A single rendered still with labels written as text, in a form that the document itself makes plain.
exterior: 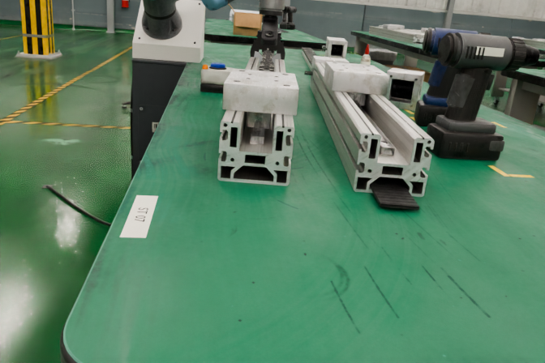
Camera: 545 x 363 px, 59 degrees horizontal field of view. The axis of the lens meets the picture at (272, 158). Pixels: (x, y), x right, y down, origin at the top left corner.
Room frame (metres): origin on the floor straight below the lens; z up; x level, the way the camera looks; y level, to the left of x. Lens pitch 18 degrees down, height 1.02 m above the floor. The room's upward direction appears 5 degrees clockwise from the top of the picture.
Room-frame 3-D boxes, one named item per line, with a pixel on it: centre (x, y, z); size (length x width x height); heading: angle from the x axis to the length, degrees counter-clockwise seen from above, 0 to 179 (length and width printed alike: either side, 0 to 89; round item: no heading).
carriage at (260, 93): (0.77, 0.03, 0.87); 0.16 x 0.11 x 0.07; 1
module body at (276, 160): (1.02, 0.03, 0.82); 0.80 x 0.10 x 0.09; 1
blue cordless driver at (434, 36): (1.10, -0.42, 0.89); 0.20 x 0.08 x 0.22; 80
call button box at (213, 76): (1.30, 0.16, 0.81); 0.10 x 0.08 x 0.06; 91
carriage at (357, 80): (1.03, -0.16, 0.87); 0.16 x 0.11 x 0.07; 1
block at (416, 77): (1.32, -0.33, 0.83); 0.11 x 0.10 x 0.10; 70
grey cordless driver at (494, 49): (0.87, -0.38, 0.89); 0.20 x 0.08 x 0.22; 97
